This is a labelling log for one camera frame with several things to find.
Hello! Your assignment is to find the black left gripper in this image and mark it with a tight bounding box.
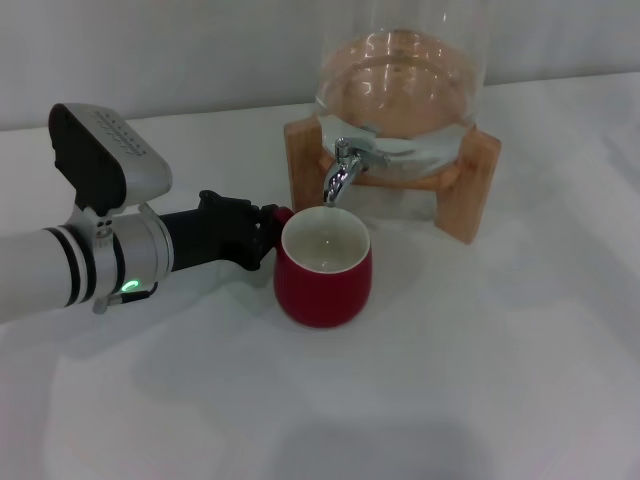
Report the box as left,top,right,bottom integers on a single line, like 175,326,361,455
159,189,282,274

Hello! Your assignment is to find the chrome dispenser faucet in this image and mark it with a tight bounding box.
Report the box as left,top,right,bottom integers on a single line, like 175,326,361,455
322,138,391,207

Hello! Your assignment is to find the red ceramic cup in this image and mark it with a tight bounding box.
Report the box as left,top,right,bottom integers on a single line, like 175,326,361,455
272,204,374,329

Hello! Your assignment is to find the wooden dispenser stand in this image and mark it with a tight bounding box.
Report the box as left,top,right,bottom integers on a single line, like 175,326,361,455
283,115,502,245

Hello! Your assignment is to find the glass water dispenser jar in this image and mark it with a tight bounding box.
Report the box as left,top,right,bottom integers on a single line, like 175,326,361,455
312,0,489,180

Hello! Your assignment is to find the left arm connector cable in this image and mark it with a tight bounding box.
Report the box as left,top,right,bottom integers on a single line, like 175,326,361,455
92,282,160,315

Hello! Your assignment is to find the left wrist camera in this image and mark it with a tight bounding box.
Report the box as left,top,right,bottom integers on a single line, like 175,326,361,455
48,103,174,214

